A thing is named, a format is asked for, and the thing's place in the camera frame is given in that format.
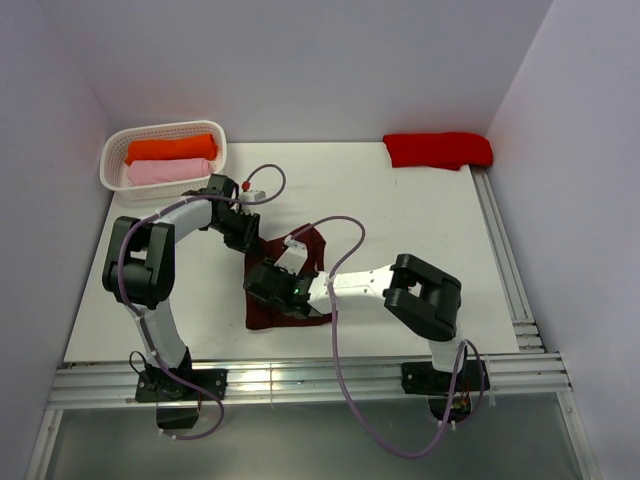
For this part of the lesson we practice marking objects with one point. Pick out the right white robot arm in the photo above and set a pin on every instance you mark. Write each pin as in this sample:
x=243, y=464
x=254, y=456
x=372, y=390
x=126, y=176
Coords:
x=422, y=297

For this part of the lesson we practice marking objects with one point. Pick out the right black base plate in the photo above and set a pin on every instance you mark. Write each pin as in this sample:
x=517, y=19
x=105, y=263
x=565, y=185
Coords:
x=420, y=378

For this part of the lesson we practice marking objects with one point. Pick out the bright red folded t-shirt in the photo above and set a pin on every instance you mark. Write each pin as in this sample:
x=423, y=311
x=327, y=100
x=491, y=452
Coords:
x=449, y=150

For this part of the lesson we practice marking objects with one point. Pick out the aluminium front rail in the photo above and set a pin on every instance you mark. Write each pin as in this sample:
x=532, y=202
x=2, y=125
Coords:
x=112, y=385

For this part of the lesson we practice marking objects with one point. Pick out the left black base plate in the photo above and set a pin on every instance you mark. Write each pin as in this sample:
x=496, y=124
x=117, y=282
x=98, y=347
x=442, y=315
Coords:
x=150, y=391

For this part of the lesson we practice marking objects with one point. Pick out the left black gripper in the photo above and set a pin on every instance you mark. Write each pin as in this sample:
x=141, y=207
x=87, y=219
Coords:
x=250, y=236

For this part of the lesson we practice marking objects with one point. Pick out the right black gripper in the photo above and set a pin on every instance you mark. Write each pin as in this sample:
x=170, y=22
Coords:
x=270, y=263

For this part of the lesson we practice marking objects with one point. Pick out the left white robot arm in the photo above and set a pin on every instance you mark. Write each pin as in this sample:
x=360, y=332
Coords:
x=139, y=270

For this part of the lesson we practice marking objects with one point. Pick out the dark red t-shirt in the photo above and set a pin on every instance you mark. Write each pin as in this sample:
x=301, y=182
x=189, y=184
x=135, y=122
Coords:
x=262, y=317

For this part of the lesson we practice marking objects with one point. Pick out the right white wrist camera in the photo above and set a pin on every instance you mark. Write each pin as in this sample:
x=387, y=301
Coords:
x=294, y=256

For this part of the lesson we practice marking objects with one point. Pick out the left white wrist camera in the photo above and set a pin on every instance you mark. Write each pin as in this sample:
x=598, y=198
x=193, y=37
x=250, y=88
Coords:
x=252, y=197

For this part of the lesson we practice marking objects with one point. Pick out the aluminium side rail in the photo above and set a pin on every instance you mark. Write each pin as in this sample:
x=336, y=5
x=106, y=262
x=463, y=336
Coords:
x=525, y=326

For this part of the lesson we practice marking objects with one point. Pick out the orange rolled t-shirt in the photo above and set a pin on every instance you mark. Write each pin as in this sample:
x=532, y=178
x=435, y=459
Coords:
x=199, y=146

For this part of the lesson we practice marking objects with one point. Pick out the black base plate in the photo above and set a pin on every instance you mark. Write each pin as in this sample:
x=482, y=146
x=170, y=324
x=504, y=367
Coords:
x=420, y=378
x=150, y=391

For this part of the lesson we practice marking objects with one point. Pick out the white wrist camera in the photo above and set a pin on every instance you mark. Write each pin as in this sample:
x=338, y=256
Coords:
x=294, y=256
x=252, y=197

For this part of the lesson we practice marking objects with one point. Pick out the white plastic basket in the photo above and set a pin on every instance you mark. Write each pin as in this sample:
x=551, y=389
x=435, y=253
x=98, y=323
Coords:
x=113, y=170

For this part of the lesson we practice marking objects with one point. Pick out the pink rolled t-shirt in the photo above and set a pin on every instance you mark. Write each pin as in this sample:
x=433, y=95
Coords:
x=153, y=172

